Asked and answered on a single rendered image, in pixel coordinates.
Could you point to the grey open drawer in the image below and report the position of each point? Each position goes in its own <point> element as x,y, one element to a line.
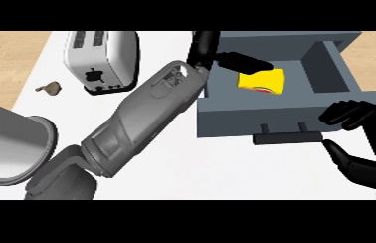
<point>274,104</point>

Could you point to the small brown food piece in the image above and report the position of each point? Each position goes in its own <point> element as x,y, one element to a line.
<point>49,87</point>

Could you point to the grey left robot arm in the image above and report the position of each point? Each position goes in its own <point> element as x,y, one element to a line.
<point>142,114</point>

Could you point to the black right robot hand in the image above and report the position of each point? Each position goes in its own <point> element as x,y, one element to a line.
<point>354,134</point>

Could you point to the silver toaster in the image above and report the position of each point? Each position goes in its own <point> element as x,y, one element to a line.
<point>102,61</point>

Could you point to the grey metal pot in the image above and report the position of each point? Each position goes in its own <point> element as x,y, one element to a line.
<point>22,147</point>

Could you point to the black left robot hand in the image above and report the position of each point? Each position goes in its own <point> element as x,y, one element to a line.
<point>230,56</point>

